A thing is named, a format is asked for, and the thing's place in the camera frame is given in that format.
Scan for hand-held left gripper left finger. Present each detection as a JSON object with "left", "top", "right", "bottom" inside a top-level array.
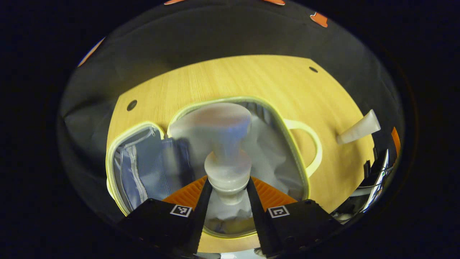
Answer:
[{"left": 117, "top": 175, "right": 213, "bottom": 256}]

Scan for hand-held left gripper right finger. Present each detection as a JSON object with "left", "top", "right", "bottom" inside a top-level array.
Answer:
[{"left": 246, "top": 176, "right": 342, "bottom": 258}]

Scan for white cone-shaped tube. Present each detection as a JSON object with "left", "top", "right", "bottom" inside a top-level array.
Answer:
[{"left": 336, "top": 109, "right": 381, "bottom": 145}]

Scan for pale yellow suitcase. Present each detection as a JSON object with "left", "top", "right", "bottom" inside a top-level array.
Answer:
[{"left": 105, "top": 96, "right": 323, "bottom": 240}]

